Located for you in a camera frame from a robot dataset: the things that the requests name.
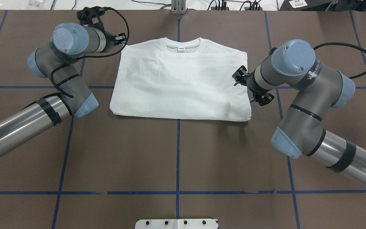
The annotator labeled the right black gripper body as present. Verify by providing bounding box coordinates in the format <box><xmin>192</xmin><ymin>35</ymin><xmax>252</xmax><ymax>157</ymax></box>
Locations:
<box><xmin>245</xmin><ymin>71</ymin><xmax>261</xmax><ymax>96</ymax></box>

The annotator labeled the white long-sleeve printed shirt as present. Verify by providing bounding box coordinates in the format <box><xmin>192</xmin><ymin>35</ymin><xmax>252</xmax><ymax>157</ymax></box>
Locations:
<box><xmin>109</xmin><ymin>38</ymin><xmax>252</xmax><ymax>122</ymax></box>

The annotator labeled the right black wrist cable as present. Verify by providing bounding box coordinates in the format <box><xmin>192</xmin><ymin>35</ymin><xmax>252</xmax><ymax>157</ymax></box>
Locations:
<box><xmin>313</xmin><ymin>42</ymin><xmax>366</xmax><ymax>80</ymax></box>

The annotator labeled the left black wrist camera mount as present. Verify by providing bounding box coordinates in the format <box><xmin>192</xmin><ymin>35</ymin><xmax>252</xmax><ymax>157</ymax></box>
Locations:
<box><xmin>77</xmin><ymin>6</ymin><xmax>110</xmax><ymax>31</ymax></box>

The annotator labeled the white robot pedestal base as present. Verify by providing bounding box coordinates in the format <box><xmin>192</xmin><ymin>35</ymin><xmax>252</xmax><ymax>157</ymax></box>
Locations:
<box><xmin>135</xmin><ymin>219</ymin><xmax>219</xmax><ymax>229</ymax></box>

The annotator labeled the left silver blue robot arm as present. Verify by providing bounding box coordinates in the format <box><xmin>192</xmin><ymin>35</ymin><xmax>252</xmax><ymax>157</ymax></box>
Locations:
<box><xmin>0</xmin><ymin>22</ymin><xmax>130</xmax><ymax>158</ymax></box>

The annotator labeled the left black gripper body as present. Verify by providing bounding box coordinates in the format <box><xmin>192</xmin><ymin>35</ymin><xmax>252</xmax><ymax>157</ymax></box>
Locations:
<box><xmin>100</xmin><ymin>31</ymin><xmax>115</xmax><ymax>53</ymax></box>

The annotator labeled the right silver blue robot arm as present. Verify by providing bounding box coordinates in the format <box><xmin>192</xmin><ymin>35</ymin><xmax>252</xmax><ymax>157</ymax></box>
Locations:
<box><xmin>232</xmin><ymin>39</ymin><xmax>366</xmax><ymax>186</ymax></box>

